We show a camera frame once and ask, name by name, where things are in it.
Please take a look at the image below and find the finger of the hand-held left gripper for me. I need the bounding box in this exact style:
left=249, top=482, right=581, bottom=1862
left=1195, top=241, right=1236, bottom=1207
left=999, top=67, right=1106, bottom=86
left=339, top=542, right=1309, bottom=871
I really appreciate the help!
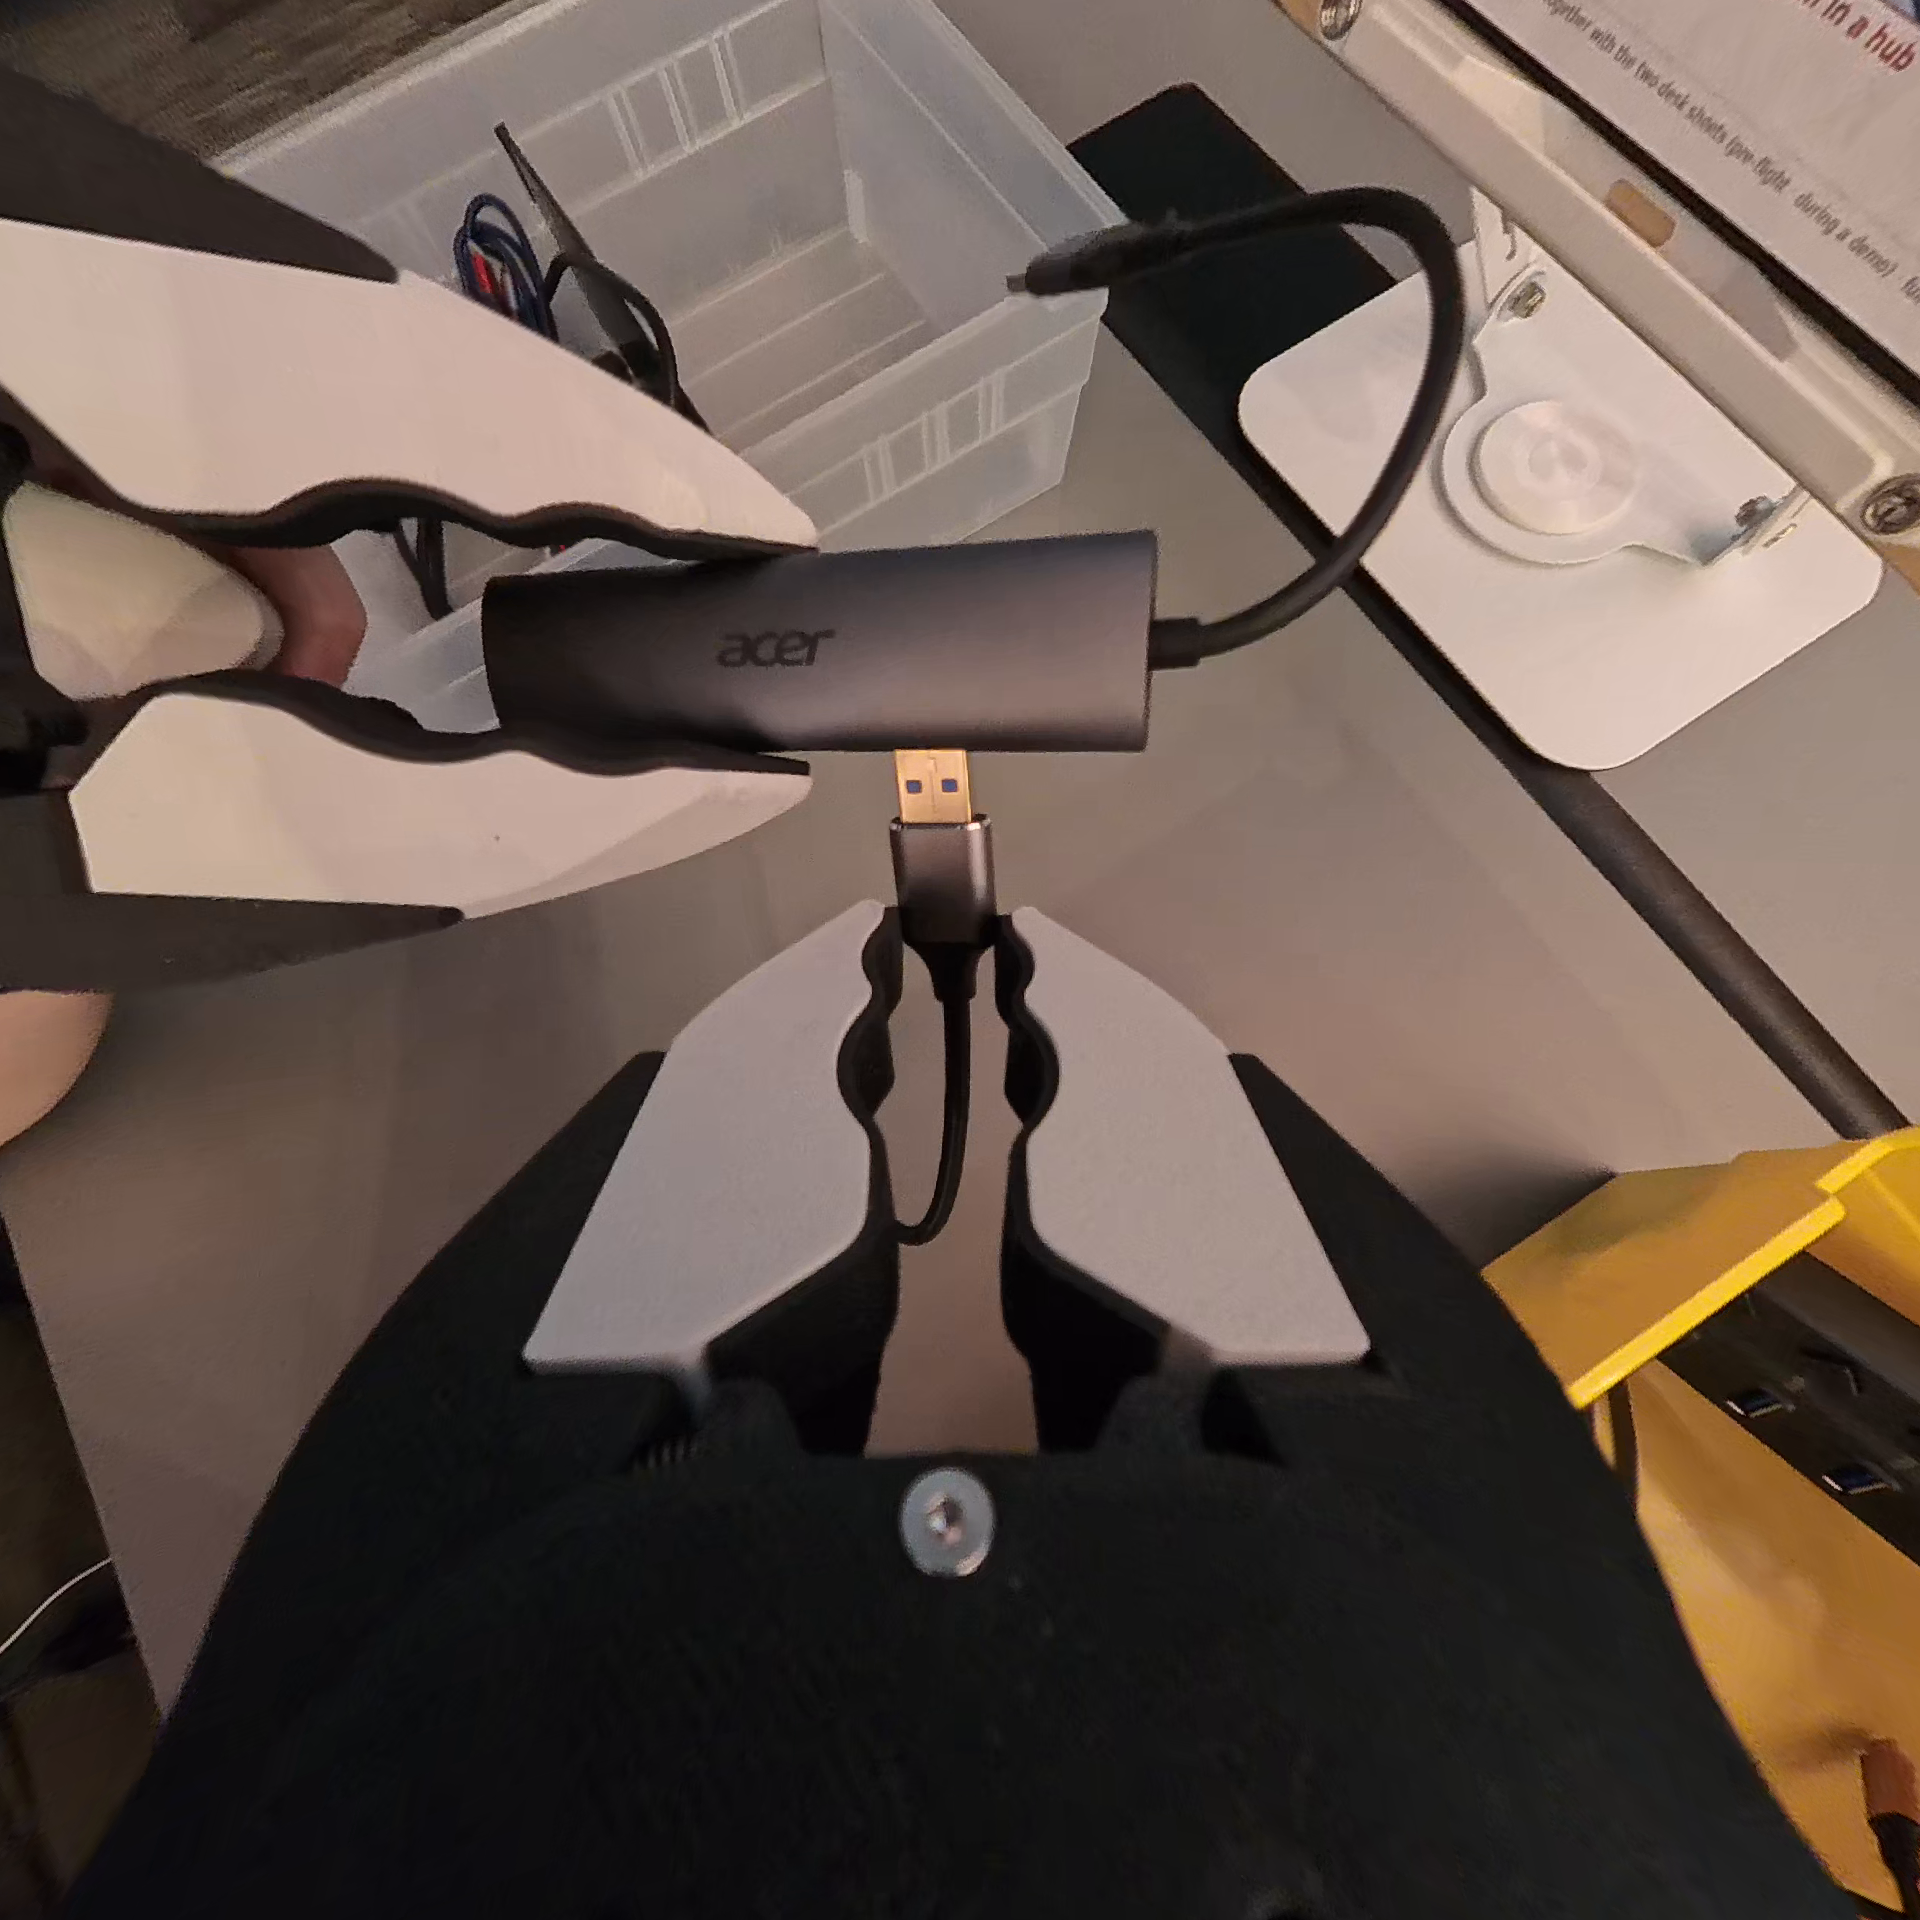
left=68, top=672, right=814, bottom=920
left=0, top=217, right=823, bottom=568

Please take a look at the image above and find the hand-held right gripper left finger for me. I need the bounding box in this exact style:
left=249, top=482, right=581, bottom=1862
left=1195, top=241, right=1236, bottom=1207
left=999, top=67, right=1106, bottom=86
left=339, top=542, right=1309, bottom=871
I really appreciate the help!
left=523, top=901, right=906, bottom=1455

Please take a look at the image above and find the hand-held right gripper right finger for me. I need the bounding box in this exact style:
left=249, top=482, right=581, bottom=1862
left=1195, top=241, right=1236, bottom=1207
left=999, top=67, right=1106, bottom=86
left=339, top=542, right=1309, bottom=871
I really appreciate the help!
left=995, top=901, right=1373, bottom=1455

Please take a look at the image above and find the grey plug usb cable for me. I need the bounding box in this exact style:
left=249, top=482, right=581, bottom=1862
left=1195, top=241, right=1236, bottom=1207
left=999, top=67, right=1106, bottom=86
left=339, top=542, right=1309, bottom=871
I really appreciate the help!
left=887, top=747, right=1003, bottom=1249

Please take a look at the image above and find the yellow plastic bin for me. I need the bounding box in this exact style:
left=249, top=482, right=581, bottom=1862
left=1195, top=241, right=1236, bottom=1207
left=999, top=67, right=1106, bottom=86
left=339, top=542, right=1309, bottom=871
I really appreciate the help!
left=1484, top=1128, right=1920, bottom=1920

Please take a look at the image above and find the clear plastic bin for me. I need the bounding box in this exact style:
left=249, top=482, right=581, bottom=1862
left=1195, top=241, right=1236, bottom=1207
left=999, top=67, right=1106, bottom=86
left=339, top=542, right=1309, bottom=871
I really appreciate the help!
left=218, top=0, right=1131, bottom=708

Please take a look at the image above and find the black multi-port usb hub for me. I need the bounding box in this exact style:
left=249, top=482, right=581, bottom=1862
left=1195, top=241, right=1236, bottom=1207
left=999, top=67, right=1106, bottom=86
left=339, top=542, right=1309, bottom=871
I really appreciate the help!
left=1658, top=1245, right=1920, bottom=1516

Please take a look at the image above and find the grey hub black lead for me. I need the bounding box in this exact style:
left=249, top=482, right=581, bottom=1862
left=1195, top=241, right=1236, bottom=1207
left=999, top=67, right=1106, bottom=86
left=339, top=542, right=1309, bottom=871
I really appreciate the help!
left=1009, top=187, right=1470, bottom=676

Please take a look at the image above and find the person's left hand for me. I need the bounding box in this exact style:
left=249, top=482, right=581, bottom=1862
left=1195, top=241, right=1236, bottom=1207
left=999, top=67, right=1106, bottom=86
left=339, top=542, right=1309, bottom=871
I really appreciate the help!
left=226, top=542, right=374, bottom=691

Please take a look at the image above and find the white metal document stand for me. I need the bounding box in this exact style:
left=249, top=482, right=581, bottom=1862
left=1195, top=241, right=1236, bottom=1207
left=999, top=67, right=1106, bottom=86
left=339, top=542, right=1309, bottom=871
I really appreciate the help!
left=1237, top=0, right=1920, bottom=771

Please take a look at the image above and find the black desk mat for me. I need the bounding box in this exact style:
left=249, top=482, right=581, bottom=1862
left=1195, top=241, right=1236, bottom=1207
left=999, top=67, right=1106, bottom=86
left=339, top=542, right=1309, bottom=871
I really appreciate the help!
left=1067, top=81, right=1405, bottom=452

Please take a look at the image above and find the printed instruction sheet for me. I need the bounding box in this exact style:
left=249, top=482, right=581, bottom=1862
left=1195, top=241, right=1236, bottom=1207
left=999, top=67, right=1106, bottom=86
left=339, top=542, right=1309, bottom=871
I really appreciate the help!
left=1461, top=0, right=1920, bottom=339

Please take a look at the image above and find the tangle of assorted cables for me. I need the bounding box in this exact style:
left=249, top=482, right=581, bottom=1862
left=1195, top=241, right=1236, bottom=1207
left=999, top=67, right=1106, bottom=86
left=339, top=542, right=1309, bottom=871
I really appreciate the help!
left=407, top=126, right=715, bottom=617

